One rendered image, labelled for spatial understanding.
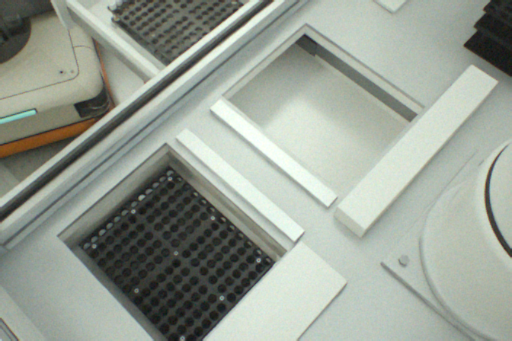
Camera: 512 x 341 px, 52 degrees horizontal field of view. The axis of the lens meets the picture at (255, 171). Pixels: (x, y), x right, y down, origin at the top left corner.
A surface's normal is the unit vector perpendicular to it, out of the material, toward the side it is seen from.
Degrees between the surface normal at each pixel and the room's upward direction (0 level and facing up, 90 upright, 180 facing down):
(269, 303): 0
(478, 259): 90
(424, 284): 0
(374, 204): 0
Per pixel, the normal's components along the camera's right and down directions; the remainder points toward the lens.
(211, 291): 0.00, -0.44
